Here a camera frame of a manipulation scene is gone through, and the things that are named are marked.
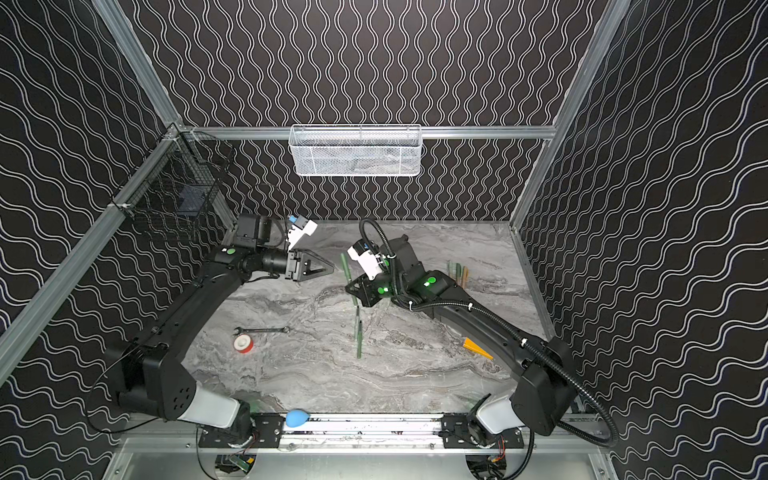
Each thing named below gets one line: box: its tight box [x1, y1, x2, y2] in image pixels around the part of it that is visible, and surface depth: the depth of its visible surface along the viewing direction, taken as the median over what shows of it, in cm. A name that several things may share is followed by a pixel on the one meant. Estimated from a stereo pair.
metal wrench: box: [234, 326, 291, 335], surface depth 94 cm
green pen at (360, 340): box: [357, 320, 363, 359], surface depth 91 cm
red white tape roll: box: [233, 334, 254, 354], surface depth 90 cm
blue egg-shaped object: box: [285, 409, 310, 428], surface depth 77 cm
